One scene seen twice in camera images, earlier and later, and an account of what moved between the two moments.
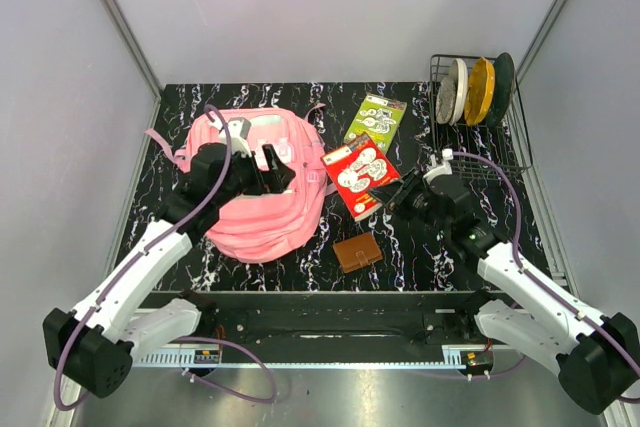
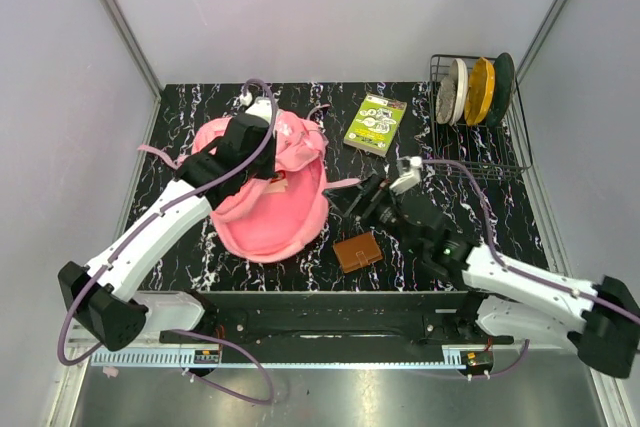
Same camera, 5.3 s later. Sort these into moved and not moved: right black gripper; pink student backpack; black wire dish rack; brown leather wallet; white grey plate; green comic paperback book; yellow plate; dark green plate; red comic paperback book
Moved: pink student backpack; right black gripper; red comic paperback book
Not moved: green comic paperback book; yellow plate; white grey plate; dark green plate; brown leather wallet; black wire dish rack
